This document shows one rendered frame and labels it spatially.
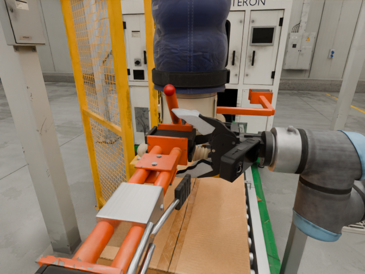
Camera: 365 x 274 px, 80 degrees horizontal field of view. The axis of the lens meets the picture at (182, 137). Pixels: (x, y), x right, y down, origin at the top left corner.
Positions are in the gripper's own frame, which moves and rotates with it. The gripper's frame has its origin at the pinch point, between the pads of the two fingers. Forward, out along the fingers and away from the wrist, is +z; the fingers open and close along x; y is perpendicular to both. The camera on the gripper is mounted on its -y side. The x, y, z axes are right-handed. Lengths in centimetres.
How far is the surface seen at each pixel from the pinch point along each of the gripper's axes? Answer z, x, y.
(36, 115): 94, -16, 62
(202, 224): -6.6, -31.8, 12.4
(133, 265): -3.5, 1.5, -28.2
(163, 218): -4.1, 0.0, -20.8
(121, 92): 42, -2, 65
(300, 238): -50, -63, 44
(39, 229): 138, -127, 80
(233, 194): -16.6, -31.8, 29.2
